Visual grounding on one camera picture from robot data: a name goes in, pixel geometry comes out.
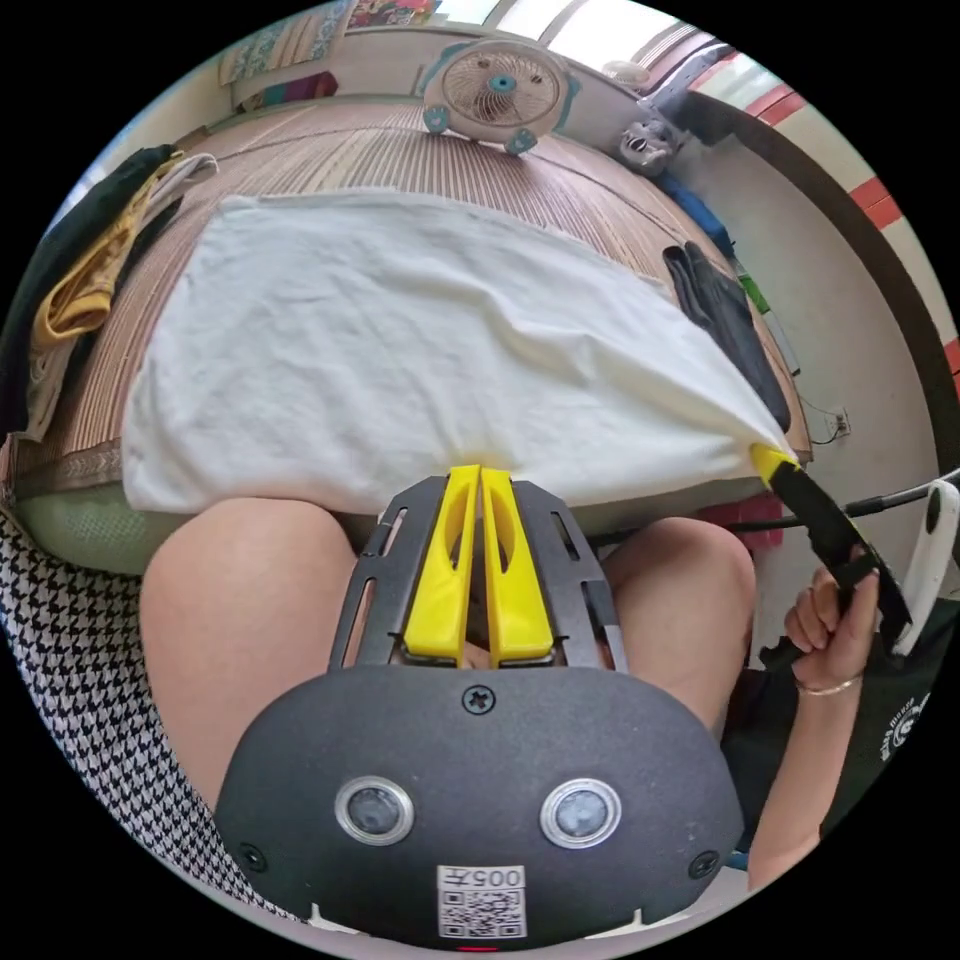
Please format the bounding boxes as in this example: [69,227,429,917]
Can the person's right forearm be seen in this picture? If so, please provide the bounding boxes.
[746,674,865,890]

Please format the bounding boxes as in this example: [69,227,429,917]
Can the bed with woven mat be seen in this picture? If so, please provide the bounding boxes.
[0,93,815,579]

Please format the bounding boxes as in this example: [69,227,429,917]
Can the houndstooth cloth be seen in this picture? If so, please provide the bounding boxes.
[0,517,309,924]

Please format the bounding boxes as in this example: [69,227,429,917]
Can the teal and white fan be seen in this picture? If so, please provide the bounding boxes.
[416,37,583,157]

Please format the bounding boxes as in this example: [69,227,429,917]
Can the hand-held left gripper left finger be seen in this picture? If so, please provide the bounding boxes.
[403,463,483,669]

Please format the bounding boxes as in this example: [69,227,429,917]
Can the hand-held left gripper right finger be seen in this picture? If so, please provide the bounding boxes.
[480,467,555,669]

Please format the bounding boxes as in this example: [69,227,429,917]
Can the white short sleeve shirt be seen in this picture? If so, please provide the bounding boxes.
[119,193,796,519]

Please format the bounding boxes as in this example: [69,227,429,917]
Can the grey plush toy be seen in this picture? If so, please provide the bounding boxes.
[618,116,688,178]

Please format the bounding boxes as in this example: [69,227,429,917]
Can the window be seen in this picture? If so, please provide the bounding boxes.
[487,0,676,69]

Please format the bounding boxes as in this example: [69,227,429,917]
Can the folded black garment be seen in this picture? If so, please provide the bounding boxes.
[663,241,793,433]

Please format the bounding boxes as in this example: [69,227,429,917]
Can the pile of clothes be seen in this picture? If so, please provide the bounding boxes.
[0,142,220,444]

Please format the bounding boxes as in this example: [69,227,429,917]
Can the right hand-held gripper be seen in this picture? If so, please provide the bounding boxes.
[749,440,914,654]

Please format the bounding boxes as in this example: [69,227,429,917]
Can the red and cream cupboard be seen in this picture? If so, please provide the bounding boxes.
[637,22,928,241]

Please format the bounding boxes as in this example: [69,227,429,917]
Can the person's right hand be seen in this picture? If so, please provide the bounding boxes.
[783,566,883,695]

